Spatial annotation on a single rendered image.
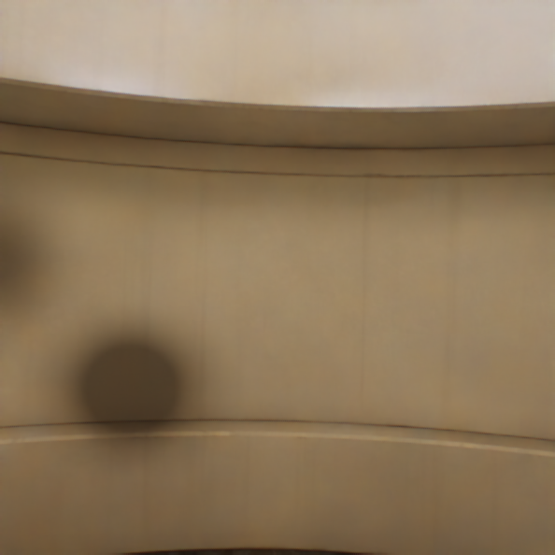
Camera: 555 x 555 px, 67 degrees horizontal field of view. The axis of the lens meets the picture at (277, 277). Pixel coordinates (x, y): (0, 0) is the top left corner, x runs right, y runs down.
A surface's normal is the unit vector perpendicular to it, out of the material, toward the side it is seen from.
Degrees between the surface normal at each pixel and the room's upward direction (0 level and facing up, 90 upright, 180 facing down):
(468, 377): 90
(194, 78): 90
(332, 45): 90
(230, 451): 90
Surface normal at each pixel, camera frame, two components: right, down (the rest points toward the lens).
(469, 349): -0.21, -0.02
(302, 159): 0.00, -0.02
